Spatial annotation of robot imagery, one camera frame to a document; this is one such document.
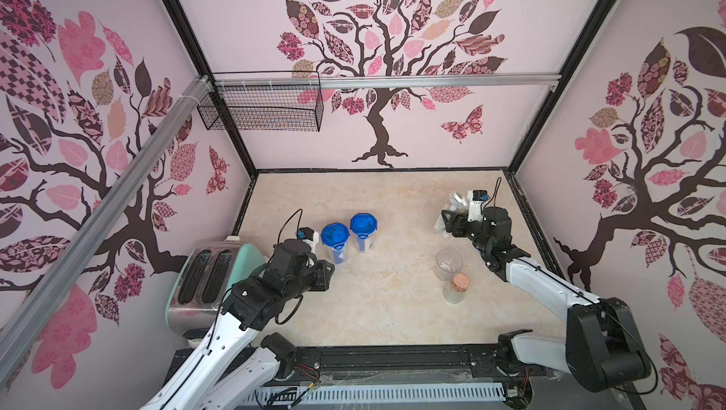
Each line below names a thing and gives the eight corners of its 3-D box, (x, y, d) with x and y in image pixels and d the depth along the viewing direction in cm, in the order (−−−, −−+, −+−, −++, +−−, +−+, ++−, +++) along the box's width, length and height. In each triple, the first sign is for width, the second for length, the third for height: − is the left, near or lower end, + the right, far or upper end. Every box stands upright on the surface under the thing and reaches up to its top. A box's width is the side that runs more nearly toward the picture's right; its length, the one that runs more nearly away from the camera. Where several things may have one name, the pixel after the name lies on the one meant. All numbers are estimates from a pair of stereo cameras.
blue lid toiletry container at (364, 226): (352, 255, 96) (349, 234, 86) (353, 235, 102) (350, 213, 91) (377, 255, 96) (377, 234, 85) (377, 235, 102) (377, 212, 91)
